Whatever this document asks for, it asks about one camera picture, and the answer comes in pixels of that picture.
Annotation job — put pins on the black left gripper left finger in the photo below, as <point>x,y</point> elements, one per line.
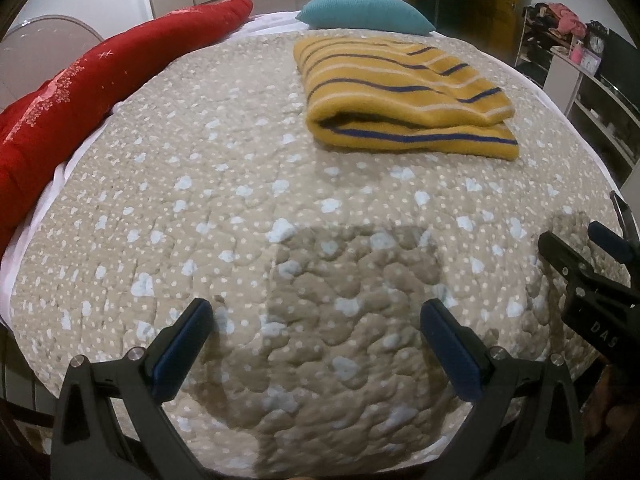
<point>110,422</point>

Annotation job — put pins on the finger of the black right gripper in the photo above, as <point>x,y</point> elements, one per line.
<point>564,259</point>
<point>624,248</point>

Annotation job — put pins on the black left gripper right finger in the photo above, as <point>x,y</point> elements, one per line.
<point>524,422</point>

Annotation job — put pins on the yellow striped knit sweater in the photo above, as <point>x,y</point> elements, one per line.
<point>379,94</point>

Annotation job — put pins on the pink clothes pile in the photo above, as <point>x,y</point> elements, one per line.
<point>568,21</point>

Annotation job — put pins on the white shelf unit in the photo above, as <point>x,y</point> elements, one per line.
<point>603,116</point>

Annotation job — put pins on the black television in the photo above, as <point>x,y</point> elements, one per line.
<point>620,66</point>

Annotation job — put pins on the pink cup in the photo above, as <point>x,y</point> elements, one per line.
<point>577,52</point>

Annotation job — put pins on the beige dotted bed cover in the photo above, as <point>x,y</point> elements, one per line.
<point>207,183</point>

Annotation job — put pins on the red patterned quilt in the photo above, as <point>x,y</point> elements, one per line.
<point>45,127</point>

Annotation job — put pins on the teal pillow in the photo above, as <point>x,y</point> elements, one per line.
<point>382,15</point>

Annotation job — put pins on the white bed headboard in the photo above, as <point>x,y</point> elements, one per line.
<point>36,50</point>

